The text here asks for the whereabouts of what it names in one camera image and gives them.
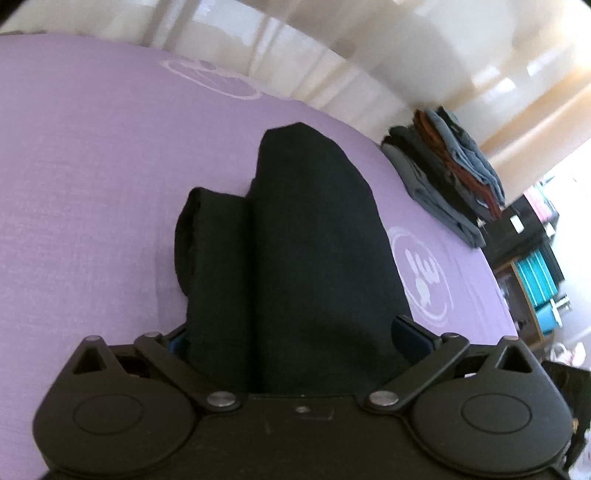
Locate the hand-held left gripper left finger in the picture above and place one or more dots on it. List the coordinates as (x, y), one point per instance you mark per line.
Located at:
(178, 346)

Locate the sheer cream curtain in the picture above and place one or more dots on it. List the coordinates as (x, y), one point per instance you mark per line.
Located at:
(369, 46)

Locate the stack of folded clothes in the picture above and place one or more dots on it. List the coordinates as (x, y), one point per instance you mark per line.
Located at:
(443, 184)

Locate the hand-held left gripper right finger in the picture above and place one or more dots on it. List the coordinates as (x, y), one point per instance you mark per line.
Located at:
(408, 334)

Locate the purple printed bed sheet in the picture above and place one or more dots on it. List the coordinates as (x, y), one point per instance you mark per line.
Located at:
(92, 207)

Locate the dark shelf unit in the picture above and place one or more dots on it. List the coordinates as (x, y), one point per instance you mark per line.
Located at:
(517, 230)

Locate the black pants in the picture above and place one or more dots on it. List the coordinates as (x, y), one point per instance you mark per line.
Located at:
(314, 254)

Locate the teal striped box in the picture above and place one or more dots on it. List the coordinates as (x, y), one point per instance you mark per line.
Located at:
(535, 281)

